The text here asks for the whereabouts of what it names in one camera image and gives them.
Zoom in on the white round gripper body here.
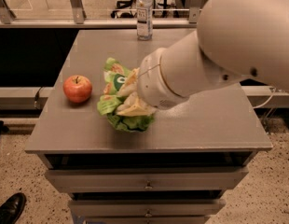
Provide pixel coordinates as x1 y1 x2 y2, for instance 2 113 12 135
137 48 188 110

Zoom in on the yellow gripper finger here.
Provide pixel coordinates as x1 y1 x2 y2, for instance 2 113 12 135
116 91 157 117
117 68 139 97

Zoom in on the green rice chip bag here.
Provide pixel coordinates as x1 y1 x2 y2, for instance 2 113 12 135
97 58 154 133

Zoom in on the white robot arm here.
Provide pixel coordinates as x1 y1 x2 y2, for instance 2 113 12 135
116 0 289 117

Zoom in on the red apple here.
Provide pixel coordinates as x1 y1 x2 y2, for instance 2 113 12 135
63 75 92 104

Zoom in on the clear plastic water bottle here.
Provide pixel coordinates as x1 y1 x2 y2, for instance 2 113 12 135
136 0 153 40

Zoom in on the grey top drawer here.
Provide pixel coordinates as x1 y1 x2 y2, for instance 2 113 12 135
46 167 248 193

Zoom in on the grey drawer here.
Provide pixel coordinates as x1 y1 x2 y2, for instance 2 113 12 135
69 199 226 217
46 167 248 193

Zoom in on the black office chair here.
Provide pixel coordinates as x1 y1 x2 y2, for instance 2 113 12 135
110 0 134 19

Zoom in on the grey metal railing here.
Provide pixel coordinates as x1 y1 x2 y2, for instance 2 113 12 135
0 0 203 29

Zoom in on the black leather shoe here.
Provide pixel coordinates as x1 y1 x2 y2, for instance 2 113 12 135
0 192 26 224

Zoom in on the black cable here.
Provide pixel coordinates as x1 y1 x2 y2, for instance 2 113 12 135
34 86 45 110

